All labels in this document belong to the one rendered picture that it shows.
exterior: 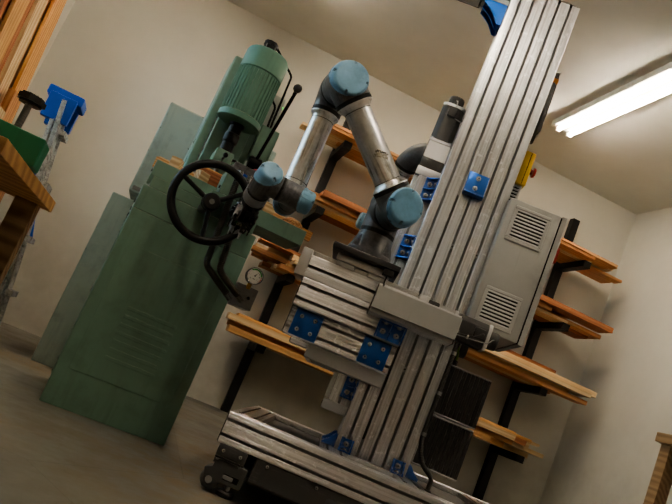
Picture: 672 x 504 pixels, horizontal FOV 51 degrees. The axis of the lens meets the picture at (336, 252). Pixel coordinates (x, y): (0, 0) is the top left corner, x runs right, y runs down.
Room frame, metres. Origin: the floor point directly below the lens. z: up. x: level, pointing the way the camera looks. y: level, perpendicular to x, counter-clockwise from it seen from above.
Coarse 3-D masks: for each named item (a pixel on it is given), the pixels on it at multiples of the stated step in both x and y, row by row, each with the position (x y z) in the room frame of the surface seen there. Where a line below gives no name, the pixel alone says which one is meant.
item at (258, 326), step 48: (336, 144) 4.79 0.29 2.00; (240, 336) 4.66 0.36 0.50; (288, 336) 4.63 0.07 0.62; (528, 336) 5.43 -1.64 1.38; (576, 336) 5.31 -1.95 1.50; (240, 384) 4.99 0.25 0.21; (528, 384) 5.17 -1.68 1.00; (576, 384) 5.02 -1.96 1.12; (480, 432) 4.87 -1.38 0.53; (480, 480) 5.39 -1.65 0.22
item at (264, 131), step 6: (264, 126) 2.85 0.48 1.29; (264, 132) 2.85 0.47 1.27; (276, 132) 2.86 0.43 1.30; (258, 138) 2.85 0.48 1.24; (264, 138) 2.85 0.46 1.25; (276, 138) 2.87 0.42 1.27; (258, 144) 2.85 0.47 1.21; (270, 144) 2.86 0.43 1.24; (252, 150) 2.85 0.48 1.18; (258, 150) 2.85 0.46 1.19; (264, 150) 2.86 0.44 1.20; (270, 150) 2.87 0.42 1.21; (264, 156) 2.86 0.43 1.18
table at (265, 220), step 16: (160, 160) 2.44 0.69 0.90; (160, 176) 2.44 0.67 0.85; (192, 176) 2.47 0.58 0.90; (192, 192) 2.48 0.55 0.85; (208, 192) 2.49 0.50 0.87; (256, 224) 2.55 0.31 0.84; (272, 224) 2.56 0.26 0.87; (288, 224) 2.58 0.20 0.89; (272, 240) 2.73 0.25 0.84; (288, 240) 2.59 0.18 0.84
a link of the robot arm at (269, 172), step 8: (264, 168) 1.97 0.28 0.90; (272, 168) 1.98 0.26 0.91; (280, 168) 2.00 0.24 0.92; (256, 176) 2.00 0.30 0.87; (264, 176) 1.97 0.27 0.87; (272, 176) 1.97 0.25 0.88; (280, 176) 1.98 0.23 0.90; (256, 184) 2.01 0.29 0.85; (264, 184) 1.99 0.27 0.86; (272, 184) 1.99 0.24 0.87; (280, 184) 2.00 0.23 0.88; (248, 192) 2.06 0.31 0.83; (256, 192) 2.03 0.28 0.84; (264, 192) 2.02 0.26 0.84; (272, 192) 2.01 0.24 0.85; (264, 200) 2.06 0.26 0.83
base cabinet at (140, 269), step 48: (144, 240) 2.45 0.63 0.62; (96, 288) 2.43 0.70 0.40; (144, 288) 2.47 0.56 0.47; (192, 288) 2.51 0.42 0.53; (96, 336) 2.45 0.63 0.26; (144, 336) 2.49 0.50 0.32; (192, 336) 2.53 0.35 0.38; (48, 384) 2.43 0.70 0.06; (96, 384) 2.47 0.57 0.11; (144, 384) 2.51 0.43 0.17; (144, 432) 2.53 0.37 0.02
